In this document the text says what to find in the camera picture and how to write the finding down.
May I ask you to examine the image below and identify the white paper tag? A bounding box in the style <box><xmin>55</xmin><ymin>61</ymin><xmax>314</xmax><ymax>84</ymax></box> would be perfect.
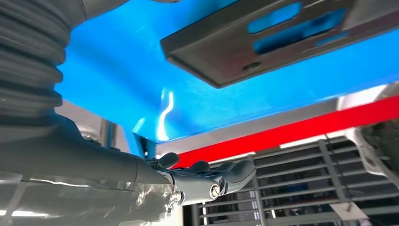
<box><xmin>329</xmin><ymin>202</ymin><xmax>369</xmax><ymax>221</ymax></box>

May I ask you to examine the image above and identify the red barrier belt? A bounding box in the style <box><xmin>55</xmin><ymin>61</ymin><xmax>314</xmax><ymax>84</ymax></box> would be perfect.
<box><xmin>169</xmin><ymin>94</ymin><xmax>399</xmax><ymax>170</ymax></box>

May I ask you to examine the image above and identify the blue metal shelf rack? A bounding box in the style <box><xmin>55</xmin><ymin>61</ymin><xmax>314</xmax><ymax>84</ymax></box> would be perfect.
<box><xmin>53</xmin><ymin>0</ymin><xmax>399</xmax><ymax>158</ymax></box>

